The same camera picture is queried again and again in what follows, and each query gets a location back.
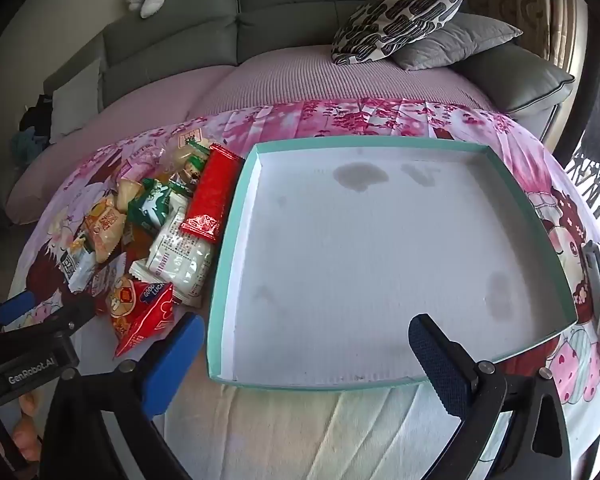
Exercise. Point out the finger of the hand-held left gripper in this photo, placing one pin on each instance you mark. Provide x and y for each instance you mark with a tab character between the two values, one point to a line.
15	306
65	315

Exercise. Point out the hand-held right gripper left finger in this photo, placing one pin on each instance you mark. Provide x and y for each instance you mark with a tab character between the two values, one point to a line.
172	360

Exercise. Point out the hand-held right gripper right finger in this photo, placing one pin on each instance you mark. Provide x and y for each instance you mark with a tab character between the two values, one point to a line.
440	365

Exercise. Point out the red cartoon snack packet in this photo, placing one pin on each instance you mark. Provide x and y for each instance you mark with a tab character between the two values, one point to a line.
145	320

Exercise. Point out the beige egg roll packet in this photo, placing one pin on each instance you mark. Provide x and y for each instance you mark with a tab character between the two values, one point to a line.
105	230

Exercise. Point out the large white snack packet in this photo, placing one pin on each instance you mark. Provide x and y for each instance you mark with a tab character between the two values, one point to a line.
180	260

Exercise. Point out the shallow teal cardboard box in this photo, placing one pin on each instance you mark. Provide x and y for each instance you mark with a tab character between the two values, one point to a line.
380	260

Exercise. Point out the green and white snack packet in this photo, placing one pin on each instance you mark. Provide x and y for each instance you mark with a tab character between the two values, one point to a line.
152	207

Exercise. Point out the long red biscuit packet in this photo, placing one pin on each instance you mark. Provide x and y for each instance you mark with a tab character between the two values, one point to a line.
210	190

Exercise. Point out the person's left hand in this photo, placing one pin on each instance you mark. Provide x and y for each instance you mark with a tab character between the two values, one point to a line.
27	437

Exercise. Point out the white packet with black print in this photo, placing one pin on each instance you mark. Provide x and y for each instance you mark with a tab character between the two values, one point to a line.
77	265

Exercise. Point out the yellow pudding cup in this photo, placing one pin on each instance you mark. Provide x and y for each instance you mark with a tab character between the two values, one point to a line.
130	194

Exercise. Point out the teal cloth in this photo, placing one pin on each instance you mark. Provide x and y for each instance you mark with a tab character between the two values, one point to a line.
27	142

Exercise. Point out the pink and purple snack packet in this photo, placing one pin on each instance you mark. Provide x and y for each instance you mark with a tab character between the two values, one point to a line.
142	160

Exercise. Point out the black clothing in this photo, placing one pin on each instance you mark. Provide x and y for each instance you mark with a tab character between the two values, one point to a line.
37	112

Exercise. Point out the black metal rack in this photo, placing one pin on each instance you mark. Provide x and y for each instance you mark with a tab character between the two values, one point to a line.
592	180

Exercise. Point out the pink printed blanket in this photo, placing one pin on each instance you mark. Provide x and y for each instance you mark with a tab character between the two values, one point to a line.
305	120

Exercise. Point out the pink sofa cushions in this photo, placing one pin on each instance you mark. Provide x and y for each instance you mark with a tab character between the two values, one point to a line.
280	75

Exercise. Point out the grey quilted pillow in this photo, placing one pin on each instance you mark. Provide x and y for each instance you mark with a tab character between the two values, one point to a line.
455	40

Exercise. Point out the black and white patterned pillow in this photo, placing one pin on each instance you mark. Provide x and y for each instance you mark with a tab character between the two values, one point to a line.
400	15

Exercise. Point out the black window frame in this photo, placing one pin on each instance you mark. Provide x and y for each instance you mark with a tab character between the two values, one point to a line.
592	85

